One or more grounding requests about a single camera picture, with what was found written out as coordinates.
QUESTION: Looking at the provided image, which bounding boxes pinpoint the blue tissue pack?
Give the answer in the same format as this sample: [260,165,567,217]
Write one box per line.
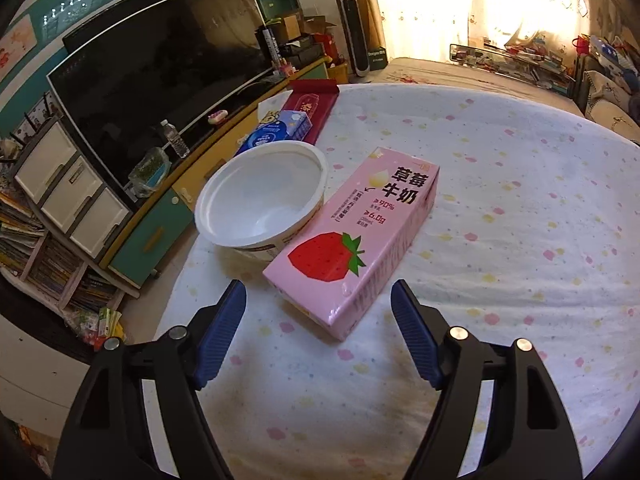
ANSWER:
[235,109,315,157]

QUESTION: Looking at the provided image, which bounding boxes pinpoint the black and white tower fan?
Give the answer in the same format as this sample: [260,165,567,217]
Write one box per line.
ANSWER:
[335,0,373,78]

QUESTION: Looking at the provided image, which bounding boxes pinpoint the wall poster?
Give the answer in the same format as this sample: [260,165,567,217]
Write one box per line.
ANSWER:
[0,15,38,68]

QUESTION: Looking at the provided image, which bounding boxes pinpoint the bookshelf with books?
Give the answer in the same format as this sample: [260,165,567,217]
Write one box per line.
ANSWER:
[0,187,141,316]

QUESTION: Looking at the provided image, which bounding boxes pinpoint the pink strawberry milk carton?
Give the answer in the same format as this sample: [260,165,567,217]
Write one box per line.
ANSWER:
[262,146,441,342]

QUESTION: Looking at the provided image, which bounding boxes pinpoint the white plastic bowl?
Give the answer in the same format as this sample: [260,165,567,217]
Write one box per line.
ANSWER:
[194,141,329,262]

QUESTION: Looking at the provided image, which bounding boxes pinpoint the clear plastic bag with greens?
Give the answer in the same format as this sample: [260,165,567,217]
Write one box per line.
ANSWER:
[127,147,171,199]

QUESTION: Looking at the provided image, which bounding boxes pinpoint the sheer white curtain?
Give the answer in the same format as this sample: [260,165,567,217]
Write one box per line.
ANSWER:
[370,0,601,63]

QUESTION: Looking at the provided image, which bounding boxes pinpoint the beige sofa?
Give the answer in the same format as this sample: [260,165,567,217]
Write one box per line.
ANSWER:
[575,35,640,136]

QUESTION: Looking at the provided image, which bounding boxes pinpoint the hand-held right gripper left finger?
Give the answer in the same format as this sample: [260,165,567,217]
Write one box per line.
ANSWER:
[52,279,248,480]

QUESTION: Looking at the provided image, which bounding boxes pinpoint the open cardboard boxes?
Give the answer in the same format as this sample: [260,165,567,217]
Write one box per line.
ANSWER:
[270,12,338,47]

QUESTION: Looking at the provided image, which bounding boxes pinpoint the pile of books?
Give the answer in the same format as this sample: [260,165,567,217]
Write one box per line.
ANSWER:
[500,35,576,92]

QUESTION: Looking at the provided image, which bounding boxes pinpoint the teal and yellow television stand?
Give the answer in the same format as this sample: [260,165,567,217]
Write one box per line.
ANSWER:
[107,55,341,291]

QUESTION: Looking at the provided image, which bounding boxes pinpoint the dark red flat box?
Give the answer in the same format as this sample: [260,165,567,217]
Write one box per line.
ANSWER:
[282,79,340,146]

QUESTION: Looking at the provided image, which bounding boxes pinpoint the white drawer unit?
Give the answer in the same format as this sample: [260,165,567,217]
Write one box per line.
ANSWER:
[12,115,133,261]

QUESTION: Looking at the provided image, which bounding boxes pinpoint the floral bed sheet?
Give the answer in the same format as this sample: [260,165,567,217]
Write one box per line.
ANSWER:
[385,57,586,111]

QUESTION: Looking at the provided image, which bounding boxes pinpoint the colourful packets on floor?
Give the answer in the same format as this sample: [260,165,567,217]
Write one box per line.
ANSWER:
[62,305,126,351]

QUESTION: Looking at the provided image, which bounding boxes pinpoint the black box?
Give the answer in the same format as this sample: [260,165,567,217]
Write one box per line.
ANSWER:
[283,40,326,71]

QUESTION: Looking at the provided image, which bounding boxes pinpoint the black flat television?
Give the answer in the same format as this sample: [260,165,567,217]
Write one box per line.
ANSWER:
[46,0,268,191]

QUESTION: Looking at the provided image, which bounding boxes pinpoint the white dotted tablecloth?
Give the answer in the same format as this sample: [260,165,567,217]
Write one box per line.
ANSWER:
[142,82,640,480]

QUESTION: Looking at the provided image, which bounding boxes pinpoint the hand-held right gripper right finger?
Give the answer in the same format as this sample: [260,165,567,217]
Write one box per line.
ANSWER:
[390,279,573,480]

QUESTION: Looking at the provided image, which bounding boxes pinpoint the clear water bottle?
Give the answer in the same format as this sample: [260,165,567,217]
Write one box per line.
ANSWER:
[159,120,191,159]

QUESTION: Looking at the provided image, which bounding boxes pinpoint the glass coffee table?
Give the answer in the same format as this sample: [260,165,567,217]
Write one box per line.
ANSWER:
[449,42,576,96]

